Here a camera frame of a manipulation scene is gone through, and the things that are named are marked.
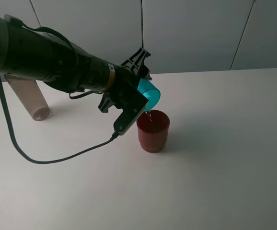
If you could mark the clear brownish plastic bottle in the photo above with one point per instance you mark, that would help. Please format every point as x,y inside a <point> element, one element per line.
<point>31,97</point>

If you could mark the red plastic cup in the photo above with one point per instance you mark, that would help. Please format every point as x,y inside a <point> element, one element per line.
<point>153,131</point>

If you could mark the teal translucent plastic cup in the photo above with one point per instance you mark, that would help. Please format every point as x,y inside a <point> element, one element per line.
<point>150,93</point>

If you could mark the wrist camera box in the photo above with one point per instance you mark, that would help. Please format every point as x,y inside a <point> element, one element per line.
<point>133,105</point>

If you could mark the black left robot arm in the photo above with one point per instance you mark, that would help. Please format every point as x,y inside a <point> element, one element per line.
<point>43,54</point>

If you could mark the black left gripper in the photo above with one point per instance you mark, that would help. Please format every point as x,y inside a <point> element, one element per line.
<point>125,80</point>

